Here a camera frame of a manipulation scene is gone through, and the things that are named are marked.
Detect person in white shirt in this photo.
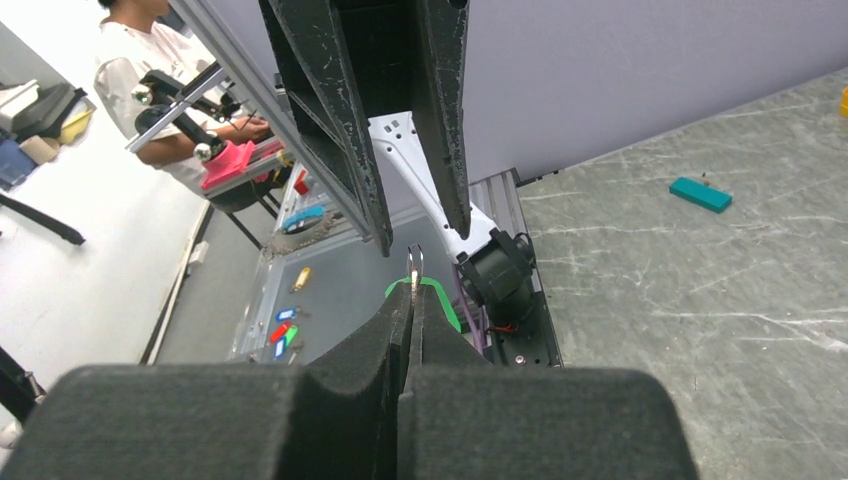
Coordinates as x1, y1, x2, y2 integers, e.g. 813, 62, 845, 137
92, 0, 274, 199

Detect key tags on floor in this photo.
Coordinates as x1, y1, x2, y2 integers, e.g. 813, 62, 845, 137
268, 267, 312, 360

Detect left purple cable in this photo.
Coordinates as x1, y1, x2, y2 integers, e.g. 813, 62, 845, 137
451, 261, 488, 362

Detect aluminium frame bar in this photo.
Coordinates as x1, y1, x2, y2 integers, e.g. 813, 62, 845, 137
171, 0, 372, 241

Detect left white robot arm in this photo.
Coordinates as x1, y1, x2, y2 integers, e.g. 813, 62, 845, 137
260, 1, 536, 333

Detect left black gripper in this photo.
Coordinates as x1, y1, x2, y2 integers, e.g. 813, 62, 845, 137
260, 1, 471, 257

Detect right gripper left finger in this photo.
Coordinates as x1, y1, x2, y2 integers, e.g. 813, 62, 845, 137
1, 283, 414, 479

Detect teal rectangular block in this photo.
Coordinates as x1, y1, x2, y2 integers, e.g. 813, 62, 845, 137
669, 177, 733, 213

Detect pink fixture on frame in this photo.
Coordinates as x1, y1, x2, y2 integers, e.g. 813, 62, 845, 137
194, 141, 256, 192

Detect yellow toy brick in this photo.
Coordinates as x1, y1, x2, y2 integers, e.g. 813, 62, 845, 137
839, 87, 848, 118

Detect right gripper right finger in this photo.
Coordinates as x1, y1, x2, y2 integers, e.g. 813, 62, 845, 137
397, 286, 699, 479

